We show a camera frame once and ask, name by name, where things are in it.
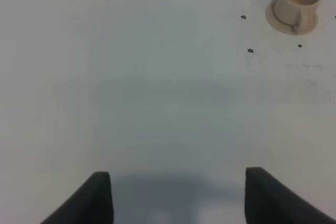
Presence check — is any near beige cup saucer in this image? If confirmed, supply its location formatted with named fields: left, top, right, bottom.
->
left=266, top=0, right=318, bottom=36

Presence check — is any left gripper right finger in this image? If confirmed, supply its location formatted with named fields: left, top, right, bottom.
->
left=245, top=167, right=335, bottom=224

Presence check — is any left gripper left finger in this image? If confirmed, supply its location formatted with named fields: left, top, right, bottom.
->
left=43, top=172, right=114, bottom=224

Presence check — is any near beige teacup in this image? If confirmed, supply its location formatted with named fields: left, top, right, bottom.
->
left=274, top=0, right=321, bottom=32

